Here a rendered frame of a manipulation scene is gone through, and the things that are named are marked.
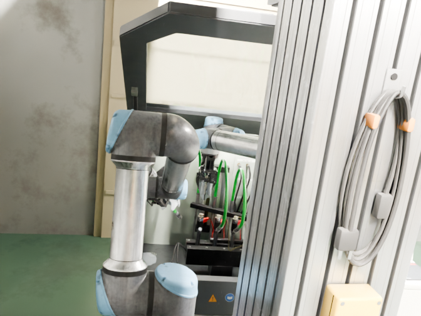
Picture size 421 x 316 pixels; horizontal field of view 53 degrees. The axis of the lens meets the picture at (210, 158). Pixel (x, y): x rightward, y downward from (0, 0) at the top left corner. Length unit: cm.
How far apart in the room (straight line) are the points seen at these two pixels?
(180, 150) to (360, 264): 53
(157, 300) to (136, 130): 44
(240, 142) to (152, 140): 44
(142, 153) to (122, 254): 26
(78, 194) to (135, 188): 305
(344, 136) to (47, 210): 369
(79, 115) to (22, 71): 58
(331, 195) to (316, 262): 13
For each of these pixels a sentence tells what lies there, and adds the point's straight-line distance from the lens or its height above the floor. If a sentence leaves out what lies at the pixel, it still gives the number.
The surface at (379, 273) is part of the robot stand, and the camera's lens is 87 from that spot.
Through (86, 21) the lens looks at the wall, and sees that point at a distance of 387.
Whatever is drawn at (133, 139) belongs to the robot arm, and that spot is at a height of 161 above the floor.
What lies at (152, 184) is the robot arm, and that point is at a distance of 145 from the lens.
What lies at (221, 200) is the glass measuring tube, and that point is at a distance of 217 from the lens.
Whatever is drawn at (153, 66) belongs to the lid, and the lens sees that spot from 157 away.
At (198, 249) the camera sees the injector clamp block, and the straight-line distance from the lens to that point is 193.
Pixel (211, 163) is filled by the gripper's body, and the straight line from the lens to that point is 175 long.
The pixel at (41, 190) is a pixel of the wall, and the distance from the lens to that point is 415.
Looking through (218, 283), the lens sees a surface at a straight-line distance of 178.
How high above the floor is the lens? 185
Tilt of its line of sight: 14 degrees down
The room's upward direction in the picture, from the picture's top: 7 degrees clockwise
